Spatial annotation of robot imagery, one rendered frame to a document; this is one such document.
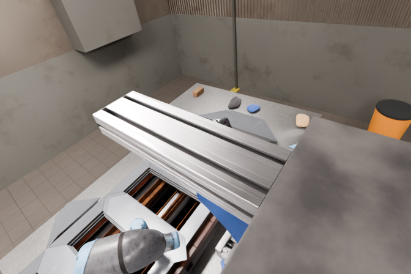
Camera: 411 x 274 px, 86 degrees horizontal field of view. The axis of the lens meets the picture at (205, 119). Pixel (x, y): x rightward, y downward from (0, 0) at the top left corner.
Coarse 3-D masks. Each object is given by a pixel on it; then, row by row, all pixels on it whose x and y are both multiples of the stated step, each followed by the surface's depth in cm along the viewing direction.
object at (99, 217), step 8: (144, 176) 179; (160, 176) 175; (136, 184) 174; (176, 184) 167; (120, 192) 165; (128, 192) 169; (184, 192) 163; (104, 208) 156; (104, 216) 156; (208, 216) 145; (88, 224) 148; (96, 224) 152; (80, 232) 145; (88, 232) 148; (72, 240) 142; (80, 240) 145; (192, 240) 135; (72, 248) 138; (176, 264) 127; (168, 272) 121
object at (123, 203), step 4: (128, 196) 161; (120, 200) 160; (124, 200) 159; (128, 200) 159; (132, 200) 159; (116, 204) 157; (120, 204) 157; (124, 204) 157; (128, 204) 156; (116, 208) 155; (120, 208) 155; (124, 208) 154; (108, 212) 153; (112, 212) 153; (116, 212) 152; (120, 212) 152; (112, 216) 151; (116, 216) 150
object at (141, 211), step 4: (140, 208) 153; (144, 208) 152; (136, 212) 151; (140, 212) 150; (144, 212) 150; (132, 216) 149; (136, 216) 148; (140, 216) 148; (128, 220) 147; (132, 220) 146; (124, 224) 145; (128, 224) 144; (124, 228) 143; (128, 228) 142
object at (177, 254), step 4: (184, 240) 132; (180, 244) 131; (184, 244) 131; (180, 248) 129; (184, 248) 129; (176, 252) 128; (180, 252) 127; (184, 252) 127; (172, 256) 126; (176, 256) 126; (180, 256) 126; (168, 260) 125; (172, 260) 125; (176, 260) 124
